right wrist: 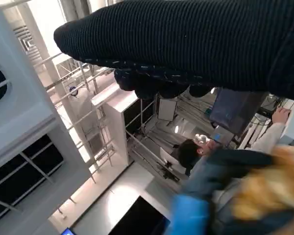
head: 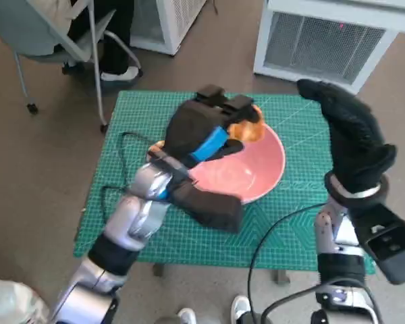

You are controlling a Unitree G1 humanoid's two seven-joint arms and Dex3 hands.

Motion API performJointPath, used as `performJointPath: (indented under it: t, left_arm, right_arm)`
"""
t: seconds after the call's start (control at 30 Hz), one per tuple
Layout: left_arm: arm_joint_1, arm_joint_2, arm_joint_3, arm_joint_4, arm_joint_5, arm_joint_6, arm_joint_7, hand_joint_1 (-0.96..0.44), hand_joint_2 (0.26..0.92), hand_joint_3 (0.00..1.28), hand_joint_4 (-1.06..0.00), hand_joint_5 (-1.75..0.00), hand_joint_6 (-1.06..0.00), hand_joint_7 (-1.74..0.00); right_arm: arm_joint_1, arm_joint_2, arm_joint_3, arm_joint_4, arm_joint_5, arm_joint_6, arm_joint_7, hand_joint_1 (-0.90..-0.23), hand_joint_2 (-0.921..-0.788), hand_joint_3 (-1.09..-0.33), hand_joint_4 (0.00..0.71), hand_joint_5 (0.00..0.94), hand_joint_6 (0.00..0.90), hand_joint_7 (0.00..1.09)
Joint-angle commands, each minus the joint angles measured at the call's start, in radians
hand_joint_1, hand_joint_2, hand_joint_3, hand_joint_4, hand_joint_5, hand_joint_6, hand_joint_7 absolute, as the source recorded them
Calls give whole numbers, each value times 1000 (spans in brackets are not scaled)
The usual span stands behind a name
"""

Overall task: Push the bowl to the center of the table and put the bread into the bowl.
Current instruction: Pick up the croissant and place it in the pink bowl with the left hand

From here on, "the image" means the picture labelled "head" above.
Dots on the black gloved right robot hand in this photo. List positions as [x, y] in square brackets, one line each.
[354, 141]

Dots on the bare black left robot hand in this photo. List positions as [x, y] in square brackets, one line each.
[189, 128]

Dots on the long striped toy bread loaf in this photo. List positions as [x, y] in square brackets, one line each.
[248, 131]

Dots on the pink bowl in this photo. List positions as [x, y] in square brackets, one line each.
[229, 175]

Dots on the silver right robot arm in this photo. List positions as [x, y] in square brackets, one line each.
[339, 270]

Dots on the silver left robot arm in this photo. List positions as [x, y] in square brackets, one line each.
[138, 216]

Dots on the green cutting mat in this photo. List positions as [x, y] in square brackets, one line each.
[290, 128]

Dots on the large white mesh cabinet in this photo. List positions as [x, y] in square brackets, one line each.
[324, 44]

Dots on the small white mesh cabinet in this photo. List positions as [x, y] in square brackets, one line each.
[175, 23]

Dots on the seated person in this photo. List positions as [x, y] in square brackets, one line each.
[116, 44]

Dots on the grey table foot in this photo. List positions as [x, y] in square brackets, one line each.
[283, 277]
[158, 270]

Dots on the standing person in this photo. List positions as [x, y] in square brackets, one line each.
[239, 305]

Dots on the grey office chair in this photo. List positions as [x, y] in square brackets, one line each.
[30, 27]

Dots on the pale fabric cover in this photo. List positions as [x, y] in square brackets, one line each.
[10, 303]

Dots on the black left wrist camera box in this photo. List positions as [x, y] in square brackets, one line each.
[216, 209]

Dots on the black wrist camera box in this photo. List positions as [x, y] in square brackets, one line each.
[391, 246]
[216, 209]

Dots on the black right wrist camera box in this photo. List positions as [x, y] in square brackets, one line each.
[391, 246]

